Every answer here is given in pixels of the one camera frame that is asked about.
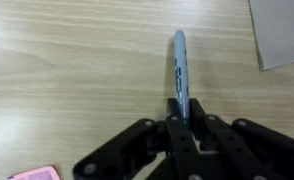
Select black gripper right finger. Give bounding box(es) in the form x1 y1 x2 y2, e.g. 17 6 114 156
188 98 294 180

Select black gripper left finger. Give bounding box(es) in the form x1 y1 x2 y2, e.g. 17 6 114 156
72 98 205 180

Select grey pen green cap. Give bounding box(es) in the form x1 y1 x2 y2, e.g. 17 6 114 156
172 29 191 130

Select pink sticky note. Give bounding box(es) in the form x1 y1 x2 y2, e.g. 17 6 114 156
7 165 62 180

